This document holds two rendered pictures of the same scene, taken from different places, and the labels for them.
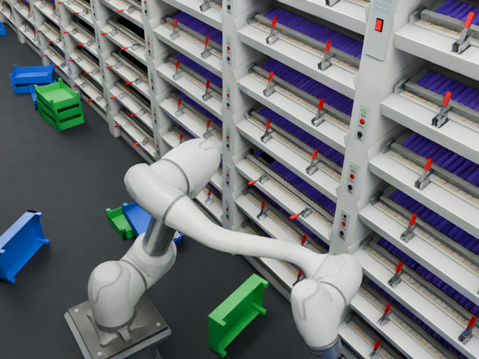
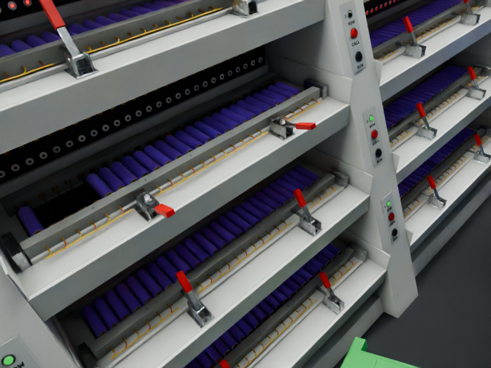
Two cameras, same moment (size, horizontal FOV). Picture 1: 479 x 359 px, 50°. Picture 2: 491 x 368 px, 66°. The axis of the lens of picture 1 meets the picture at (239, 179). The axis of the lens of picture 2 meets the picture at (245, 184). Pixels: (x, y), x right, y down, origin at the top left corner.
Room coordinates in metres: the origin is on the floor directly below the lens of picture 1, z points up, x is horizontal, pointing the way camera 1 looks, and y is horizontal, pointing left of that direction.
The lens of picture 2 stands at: (1.55, 0.38, 0.76)
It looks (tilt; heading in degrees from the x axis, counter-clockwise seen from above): 22 degrees down; 276
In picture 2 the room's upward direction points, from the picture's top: 20 degrees counter-clockwise
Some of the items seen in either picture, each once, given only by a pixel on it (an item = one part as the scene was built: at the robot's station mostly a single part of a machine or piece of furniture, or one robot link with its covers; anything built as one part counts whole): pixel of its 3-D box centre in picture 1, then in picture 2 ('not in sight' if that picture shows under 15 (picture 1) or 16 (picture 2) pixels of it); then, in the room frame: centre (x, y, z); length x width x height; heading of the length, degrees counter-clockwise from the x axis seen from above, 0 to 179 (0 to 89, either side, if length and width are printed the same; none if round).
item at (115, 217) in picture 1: (140, 214); not in sight; (2.13, 0.54, 0.04); 0.30 x 0.20 x 0.08; 127
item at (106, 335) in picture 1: (117, 319); not in sight; (1.26, 0.45, 0.24); 0.22 x 0.18 x 0.06; 33
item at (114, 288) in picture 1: (112, 289); not in sight; (1.28, 0.46, 0.38); 0.18 x 0.16 x 0.22; 146
